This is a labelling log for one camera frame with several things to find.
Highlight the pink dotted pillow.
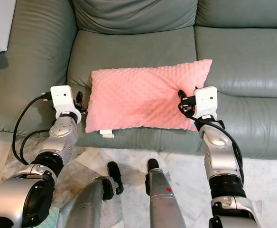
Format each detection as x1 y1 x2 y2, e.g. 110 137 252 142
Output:
85 59 213 139

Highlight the grey-green leather sofa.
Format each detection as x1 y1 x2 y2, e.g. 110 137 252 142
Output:
0 0 277 160

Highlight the grey-green sofa back cushion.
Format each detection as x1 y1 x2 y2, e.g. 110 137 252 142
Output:
72 0 199 35
195 0 277 28

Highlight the silver robot right leg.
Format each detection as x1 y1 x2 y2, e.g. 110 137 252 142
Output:
146 159 187 228

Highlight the silver robot leg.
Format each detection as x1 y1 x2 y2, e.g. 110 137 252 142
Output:
146 159 187 228
64 161 124 228

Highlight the silver robot left leg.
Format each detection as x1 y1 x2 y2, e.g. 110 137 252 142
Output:
64 161 124 228

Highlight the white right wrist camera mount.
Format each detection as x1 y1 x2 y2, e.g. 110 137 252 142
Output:
194 86 219 119

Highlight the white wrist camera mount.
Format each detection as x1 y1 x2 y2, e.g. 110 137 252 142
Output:
51 85 80 114
194 86 219 119

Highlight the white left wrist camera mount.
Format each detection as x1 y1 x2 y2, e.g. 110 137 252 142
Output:
51 85 80 114

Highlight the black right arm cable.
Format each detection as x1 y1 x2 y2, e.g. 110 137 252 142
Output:
195 118 245 183

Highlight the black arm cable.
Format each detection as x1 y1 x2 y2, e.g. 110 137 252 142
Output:
195 118 245 183
20 129 51 164
12 94 53 164

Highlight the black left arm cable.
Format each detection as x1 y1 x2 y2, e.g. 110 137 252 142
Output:
20 129 51 164
12 94 53 164

